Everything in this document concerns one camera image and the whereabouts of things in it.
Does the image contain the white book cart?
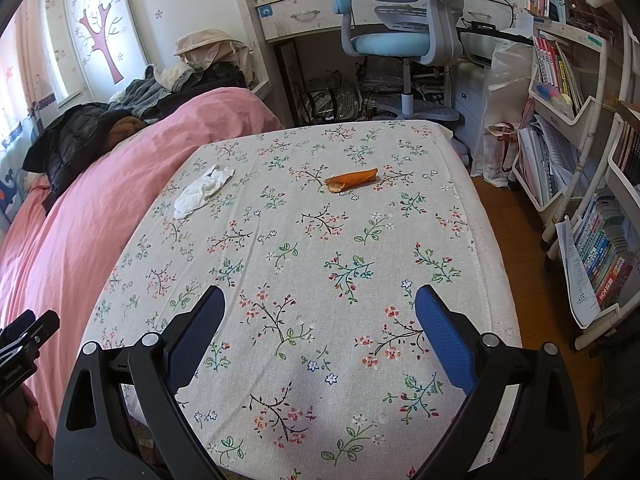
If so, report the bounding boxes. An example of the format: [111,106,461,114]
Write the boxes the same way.
[510,0,640,351]

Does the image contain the black puffer jacket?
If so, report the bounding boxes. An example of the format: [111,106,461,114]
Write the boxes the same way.
[22,102,126,196]

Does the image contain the stack of papers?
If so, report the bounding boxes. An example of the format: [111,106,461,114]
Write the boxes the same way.
[517,115,569,206]

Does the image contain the pink blanket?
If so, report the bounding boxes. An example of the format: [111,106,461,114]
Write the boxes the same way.
[0,87,283,466]

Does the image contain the white black printer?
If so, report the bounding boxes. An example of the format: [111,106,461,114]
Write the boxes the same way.
[457,20,534,69]

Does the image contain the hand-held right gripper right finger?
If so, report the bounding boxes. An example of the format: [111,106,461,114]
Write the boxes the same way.
[412,284,586,480]

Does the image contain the row of red white books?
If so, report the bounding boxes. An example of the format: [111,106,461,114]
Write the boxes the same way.
[532,35,586,111]

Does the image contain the white printed paper sheet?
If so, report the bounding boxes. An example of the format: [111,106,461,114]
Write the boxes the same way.
[555,217,601,329]

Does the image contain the row of colourful books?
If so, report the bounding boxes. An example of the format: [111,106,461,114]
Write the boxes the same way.
[572,192,638,309]

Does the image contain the clear plastic bag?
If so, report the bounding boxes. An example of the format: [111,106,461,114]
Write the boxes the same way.
[482,40,539,181]

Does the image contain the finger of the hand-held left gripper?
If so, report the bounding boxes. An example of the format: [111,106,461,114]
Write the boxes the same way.
[0,310,37,345]
[0,310,61,361]

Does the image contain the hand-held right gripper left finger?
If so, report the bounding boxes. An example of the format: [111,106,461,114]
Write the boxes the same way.
[52,285,227,480]

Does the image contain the tree decal wardrobe door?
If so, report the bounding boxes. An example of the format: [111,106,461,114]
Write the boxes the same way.
[60,0,151,101]

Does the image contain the small white tissue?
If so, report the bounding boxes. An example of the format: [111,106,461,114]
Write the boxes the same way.
[173,163,236,220]

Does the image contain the black clothing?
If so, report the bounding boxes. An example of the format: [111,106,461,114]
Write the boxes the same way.
[157,62,249,116]

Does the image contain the blue denim clothes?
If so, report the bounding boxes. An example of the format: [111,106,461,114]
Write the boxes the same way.
[107,65,171,119]

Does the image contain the white desk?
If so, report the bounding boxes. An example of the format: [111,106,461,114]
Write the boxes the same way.
[252,0,516,44]

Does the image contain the pink printed curtain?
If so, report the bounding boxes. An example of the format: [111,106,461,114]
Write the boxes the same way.
[0,0,66,241]

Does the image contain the brown furry item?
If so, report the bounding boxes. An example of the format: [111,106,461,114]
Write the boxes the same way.
[102,116,149,144]

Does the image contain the beige cloth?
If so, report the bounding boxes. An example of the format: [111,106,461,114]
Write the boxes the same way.
[174,30,251,69]

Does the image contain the dark bag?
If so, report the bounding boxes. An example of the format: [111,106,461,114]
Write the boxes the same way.
[297,72,364,124]

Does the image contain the white floral cloth cover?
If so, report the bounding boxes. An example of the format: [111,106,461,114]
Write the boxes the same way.
[80,119,523,480]

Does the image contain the white drawer cabinet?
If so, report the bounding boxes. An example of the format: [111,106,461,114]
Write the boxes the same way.
[452,60,494,156]

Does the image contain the blue grey desk chair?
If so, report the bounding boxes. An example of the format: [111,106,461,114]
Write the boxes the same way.
[327,0,466,124]

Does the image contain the white tote bag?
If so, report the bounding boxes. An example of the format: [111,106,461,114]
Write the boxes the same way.
[472,121,524,191]

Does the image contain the white garment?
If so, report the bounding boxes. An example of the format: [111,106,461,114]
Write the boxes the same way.
[152,62,194,94]

